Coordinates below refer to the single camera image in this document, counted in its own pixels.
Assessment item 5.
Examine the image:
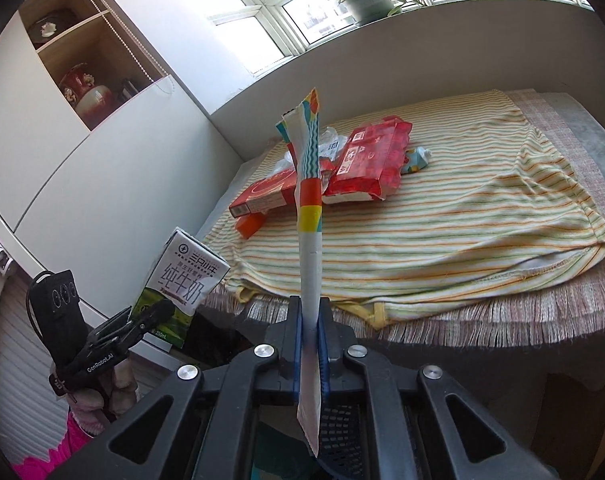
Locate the red plastic-wrapped pack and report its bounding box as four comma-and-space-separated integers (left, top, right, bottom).
323, 116, 413, 206

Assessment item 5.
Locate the flat red box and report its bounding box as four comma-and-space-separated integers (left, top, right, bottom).
229, 167, 328, 220

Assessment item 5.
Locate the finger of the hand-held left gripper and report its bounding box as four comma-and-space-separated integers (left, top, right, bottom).
127, 299, 176, 336

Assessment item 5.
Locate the black mesh basket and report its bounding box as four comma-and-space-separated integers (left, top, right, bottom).
317, 400, 378, 480

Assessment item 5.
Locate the green white milk carton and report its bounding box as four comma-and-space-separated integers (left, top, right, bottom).
132, 226, 232, 351

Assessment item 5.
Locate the white bead cord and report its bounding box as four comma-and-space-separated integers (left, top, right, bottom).
80, 0, 176, 93

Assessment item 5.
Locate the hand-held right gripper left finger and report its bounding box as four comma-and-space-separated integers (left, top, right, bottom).
47, 296, 303, 480

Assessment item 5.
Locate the striped yellow cloth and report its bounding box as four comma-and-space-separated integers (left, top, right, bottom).
197, 89, 605, 331

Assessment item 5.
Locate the person's left hand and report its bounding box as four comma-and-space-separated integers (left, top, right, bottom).
70, 345, 140, 436

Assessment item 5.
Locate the clear plastic bag white label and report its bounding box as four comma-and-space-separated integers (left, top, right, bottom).
270, 127, 353, 181

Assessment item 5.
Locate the small orange box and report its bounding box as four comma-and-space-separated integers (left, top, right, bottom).
234, 211, 266, 239

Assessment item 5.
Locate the white window frame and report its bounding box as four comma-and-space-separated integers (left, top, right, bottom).
202, 0, 593, 76

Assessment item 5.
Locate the colourful paper carton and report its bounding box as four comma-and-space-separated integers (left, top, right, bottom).
275, 87, 326, 458

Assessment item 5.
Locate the wooden shelf cabinet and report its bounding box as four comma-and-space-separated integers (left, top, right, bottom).
17, 0, 176, 133

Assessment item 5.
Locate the small light blue packet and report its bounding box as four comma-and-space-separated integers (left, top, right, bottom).
400, 146, 432, 175

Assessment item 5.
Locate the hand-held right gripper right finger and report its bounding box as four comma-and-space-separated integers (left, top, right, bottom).
319, 297, 558, 480

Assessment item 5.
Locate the white ornament on dark dish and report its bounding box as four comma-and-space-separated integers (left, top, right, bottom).
29, 9, 78, 43

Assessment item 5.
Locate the red white vase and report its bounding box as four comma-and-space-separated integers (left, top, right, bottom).
58, 62, 120, 128

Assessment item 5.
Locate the white slatted panel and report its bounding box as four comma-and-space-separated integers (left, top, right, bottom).
0, 270, 108, 466

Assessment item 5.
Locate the woven fringed mat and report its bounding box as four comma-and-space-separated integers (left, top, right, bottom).
202, 87, 605, 351

